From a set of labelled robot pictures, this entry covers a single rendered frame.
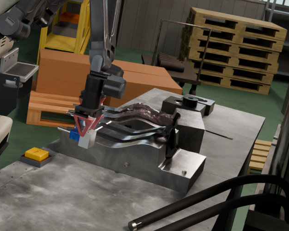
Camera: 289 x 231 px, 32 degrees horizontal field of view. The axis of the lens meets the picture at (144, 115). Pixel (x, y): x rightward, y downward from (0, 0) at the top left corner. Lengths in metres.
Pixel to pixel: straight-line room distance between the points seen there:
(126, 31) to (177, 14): 0.98
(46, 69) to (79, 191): 3.32
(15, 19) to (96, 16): 0.27
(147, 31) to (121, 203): 7.89
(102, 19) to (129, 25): 7.54
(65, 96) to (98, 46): 3.33
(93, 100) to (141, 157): 0.28
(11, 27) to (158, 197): 0.74
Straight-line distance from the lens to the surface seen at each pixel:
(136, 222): 1.45
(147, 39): 9.40
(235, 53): 7.55
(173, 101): 2.64
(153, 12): 9.35
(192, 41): 7.40
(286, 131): 1.76
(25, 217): 1.45
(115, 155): 1.80
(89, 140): 1.68
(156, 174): 1.76
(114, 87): 1.61
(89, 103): 1.64
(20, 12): 1.72
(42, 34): 6.71
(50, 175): 1.71
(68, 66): 4.88
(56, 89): 4.93
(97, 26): 1.65
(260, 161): 4.47
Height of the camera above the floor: 1.52
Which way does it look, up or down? 16 degrees down
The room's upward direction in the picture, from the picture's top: 11 degrees clockwise
